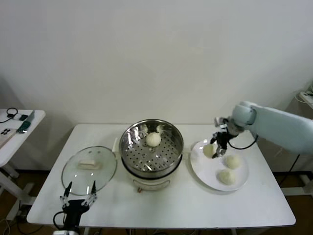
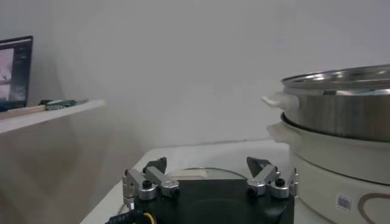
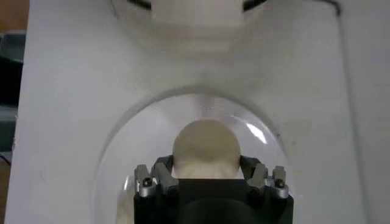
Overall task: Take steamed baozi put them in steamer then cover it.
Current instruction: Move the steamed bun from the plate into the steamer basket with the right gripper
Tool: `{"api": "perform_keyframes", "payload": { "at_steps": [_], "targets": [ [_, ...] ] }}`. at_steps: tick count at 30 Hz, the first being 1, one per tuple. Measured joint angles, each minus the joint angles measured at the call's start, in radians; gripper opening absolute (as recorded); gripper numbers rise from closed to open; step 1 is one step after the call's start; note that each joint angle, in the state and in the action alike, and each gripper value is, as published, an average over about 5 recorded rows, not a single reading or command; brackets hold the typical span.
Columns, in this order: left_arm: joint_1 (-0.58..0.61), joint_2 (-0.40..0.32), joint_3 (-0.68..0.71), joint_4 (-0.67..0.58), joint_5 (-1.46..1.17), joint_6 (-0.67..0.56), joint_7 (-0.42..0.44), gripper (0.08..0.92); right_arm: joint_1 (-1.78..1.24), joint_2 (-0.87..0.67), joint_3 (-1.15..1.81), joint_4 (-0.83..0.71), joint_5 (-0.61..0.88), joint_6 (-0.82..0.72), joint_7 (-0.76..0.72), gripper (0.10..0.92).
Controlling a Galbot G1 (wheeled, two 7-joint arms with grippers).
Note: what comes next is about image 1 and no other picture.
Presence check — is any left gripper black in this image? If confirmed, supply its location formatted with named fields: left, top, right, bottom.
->
left=60, top=180, right=97, bottom=227

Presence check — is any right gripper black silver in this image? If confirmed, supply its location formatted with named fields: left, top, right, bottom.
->
left=210, top=122, right=243, bottom=159

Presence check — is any white steamed baozi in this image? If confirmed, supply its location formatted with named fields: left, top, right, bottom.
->
left=146, top=131, right=162, bottom=148
left=203, top=144, right=218, bottom=159
left=224, top=155, right=242, bottom=170
left=218, top=169, right=237, bottom=185

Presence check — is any round glass lid cream handle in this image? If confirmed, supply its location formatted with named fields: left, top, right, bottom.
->
left=61, top=146, right=117, bottom=196

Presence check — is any perforated steel steamer basket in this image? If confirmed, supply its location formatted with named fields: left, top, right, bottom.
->
left=112, top=119, right=192, bottom=173

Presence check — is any white round plate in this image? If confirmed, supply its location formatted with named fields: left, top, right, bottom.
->
left=190, top=138, right=250, bottom=192

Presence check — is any dark floor power strip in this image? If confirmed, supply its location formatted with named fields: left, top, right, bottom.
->
left=16, top=205, right=30, bottom=218

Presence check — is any cream electric cooking pot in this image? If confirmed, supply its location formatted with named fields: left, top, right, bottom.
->
left=121, top=156, right=183, bottom=193

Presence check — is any white side table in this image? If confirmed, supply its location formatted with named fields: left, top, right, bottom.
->
left=0, top=109, right=46, bottom=204

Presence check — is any beige booklet with black dots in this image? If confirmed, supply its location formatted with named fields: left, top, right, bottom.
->
left=0, top=127, right=16, bottom=149

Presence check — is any white power strip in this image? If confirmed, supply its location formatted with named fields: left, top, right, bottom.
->
left=300, top=91, right=313, bottom=103

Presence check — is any right wrist camera silver box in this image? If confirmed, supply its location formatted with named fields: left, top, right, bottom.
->
left=214, top=117, right=229, bottom=128

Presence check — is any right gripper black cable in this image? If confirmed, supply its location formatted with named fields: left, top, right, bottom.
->
left=228, top=135, right=259, bottom=150

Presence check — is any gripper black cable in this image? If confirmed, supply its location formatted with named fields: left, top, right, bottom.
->
left=228, top=135, right=259, bottom=150
left=53, top=211, right=67, bottom=226

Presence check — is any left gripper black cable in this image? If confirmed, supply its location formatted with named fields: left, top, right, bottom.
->
left=53, top=211, right=67, bottom=226

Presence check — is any black power cable with adapter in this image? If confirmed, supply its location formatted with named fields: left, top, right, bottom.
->
left=290, top=153, right=302, bottom=173

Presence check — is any black coiled cable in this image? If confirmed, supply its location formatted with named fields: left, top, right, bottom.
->
left=0, top=107, right=18, bottom=123

